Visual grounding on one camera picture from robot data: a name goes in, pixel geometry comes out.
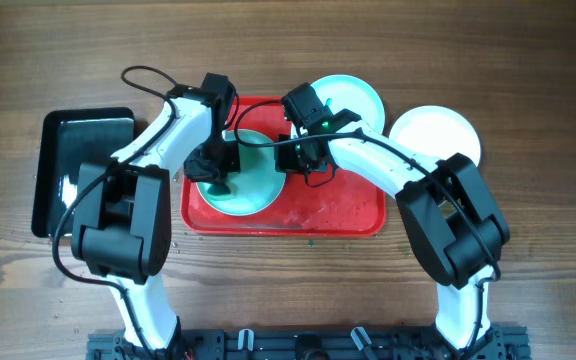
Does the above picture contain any white plate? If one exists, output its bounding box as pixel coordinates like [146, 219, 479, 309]
[389, 105, 482, 166]

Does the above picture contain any light blue plate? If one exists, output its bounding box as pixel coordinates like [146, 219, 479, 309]
[296, 74, 386, 134]
[197, 143, 286, 216]

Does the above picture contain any red plastic tray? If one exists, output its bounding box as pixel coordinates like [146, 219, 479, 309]
[180, 95, 387, 237]

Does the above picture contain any green yellow sponge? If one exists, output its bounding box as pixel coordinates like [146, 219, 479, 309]
[204, 182, 233, 198]

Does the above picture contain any black rectangular tray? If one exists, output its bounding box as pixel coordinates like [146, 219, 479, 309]
[31, 107, 136, 238]

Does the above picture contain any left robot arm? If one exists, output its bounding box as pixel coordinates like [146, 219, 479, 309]
[68, 73, 240, 359]

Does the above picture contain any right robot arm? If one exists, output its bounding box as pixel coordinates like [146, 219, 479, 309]
[277, 83, 510, 358]

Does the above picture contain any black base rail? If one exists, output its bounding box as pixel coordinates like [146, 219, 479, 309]
[86, 325, 532, 360]

